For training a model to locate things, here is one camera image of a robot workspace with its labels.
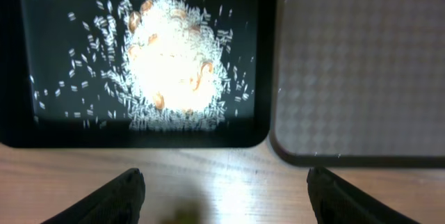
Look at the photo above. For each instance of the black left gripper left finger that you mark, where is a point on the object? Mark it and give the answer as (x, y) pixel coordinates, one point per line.
(118, 201)

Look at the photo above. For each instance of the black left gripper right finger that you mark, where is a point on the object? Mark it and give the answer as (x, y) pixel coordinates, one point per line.
(336, 201)

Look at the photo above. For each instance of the rice and nuts leftovers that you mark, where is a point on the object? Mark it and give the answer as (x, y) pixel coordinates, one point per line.
(162, 65)

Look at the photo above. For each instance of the brown serving tray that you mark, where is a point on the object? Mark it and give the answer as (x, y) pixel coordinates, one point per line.
(359, 83)

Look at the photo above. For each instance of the black rectangular tray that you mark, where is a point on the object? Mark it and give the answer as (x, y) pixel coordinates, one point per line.
(19, 130)

